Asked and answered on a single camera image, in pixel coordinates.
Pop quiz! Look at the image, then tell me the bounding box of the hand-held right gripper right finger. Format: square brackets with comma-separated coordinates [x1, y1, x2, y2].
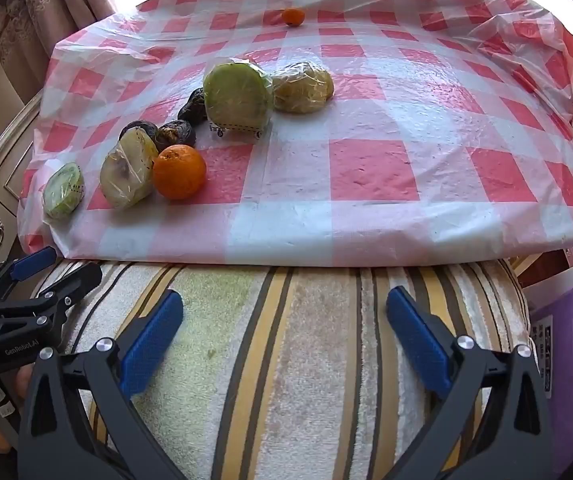
[385, 286, 553, 480]

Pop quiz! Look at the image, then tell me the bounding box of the small wrapped green fruit half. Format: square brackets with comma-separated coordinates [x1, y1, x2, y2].
[42, 161, 86, 221]

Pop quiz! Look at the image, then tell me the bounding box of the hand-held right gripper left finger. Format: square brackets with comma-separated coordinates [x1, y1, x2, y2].
[18, 289, 202, 480]

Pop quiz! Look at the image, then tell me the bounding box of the dark wrinkled passion fruit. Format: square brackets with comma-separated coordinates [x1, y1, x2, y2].
[153, 120, 197, 153]
[119, 120, 159, 144]
[177, 87, 208, 124]

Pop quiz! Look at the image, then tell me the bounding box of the apple half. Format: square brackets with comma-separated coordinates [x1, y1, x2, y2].
[99, 127, 160, 210]

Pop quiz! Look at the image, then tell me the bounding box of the striped towel blanket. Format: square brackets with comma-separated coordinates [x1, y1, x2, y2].
[31, 259, 532, 480]

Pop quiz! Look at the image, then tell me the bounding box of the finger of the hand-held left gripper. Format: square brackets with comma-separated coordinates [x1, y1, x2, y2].
[0, 246, 58, 306]
[29, 261, 104, 331]

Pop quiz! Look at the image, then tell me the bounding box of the patterned beige curtain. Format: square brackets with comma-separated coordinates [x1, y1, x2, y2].
[0, 0, 120, 108]

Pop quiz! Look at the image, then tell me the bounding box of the yellowish fruit half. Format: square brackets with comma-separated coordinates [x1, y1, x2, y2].
[270, 62, 335, 114]

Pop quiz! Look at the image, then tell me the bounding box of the large orange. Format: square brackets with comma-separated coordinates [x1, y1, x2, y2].
[152, 144, 208, 201]

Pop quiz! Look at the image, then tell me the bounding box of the red checkered plastic tablecloth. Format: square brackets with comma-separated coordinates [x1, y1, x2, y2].
[16, 0, 573, 267]

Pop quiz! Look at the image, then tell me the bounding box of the green melon half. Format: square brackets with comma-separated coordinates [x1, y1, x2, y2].
[202, 59, 274, 133]

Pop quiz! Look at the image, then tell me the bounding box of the purple cardboard box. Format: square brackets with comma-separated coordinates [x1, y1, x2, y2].
[525, 244, 573, 466]

